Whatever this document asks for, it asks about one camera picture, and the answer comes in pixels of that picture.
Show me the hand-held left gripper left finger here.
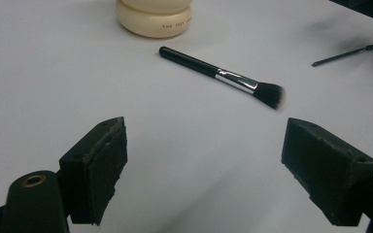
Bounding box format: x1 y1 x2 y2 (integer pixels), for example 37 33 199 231
57 116 129 226

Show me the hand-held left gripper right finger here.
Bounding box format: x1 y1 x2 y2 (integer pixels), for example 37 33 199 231
281 116 373 227

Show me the thin black eyeliner brush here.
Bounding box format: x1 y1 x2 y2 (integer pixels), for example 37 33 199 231
311 44 373 68

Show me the black makeup brush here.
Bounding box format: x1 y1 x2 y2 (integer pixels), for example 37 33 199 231
158 46 286 111

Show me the cream ribbed brush holder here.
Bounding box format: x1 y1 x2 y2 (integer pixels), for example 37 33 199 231
116 0 193 39

